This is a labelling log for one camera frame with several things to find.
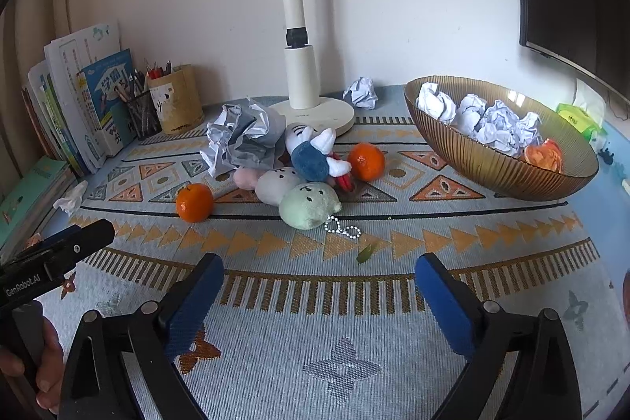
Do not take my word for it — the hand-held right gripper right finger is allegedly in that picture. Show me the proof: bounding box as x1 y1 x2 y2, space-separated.
415 253 582 420

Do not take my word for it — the tan cardboard pen holder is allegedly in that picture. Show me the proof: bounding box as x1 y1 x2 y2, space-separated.
148 65 205 135

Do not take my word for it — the row of upright books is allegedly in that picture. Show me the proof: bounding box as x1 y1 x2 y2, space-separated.
20 22 136 177

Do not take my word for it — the blue white bunny plush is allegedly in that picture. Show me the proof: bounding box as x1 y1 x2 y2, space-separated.
284 123 356 192

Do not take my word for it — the person's left hand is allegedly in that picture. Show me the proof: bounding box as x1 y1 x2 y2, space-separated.
0 318 66 412

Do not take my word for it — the white plush toy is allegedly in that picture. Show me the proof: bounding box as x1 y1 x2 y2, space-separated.
254 167 302 205

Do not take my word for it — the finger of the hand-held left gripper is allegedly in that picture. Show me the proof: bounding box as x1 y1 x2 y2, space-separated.
7 224 82 266
42 219 116 273

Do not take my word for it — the amber ribbed glass bowl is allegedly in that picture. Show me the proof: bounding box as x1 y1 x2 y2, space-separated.
404 76 600 200

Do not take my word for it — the bunch of pencils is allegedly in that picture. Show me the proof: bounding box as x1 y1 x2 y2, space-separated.
129 58 173 103

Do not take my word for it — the pale green plush toy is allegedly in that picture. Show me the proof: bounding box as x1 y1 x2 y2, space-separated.
278 181 362 244

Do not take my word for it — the blue desk pad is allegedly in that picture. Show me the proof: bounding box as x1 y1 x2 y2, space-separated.
571 120 630 273

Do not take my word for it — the pink plush toy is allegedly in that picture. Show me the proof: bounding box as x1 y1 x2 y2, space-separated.
233 167 269 191

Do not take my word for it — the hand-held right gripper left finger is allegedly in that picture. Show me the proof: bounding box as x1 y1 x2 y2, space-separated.
59 253 226 420

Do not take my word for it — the small white paper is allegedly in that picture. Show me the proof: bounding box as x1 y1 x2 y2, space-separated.
343 77 379 110
514 111 545 145

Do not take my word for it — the green tissue pack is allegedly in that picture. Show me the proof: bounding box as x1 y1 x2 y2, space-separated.
556 78 608 140

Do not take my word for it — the grey crumpled paper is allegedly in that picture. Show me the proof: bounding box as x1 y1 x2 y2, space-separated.
221 98 287 170

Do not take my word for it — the mandarin orange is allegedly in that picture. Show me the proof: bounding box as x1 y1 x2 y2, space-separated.
176 184 215 223
522 139 564 172
348 142 386 182

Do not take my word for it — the white tissue scrap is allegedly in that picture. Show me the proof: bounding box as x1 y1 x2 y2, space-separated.
53 181 89 216

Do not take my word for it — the teal book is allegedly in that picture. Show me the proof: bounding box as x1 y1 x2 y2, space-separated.
0 154 80 253

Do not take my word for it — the patterned woven table mat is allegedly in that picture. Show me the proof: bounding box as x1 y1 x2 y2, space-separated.
37 84 630 420

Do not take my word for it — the white desk lamp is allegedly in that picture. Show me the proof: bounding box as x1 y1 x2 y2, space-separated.
268 0 356 139

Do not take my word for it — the large white paper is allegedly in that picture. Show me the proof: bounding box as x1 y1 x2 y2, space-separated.
475 100 527 157

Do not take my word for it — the black mesh pen holder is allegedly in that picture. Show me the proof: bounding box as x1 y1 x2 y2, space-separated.
123 91 163 140

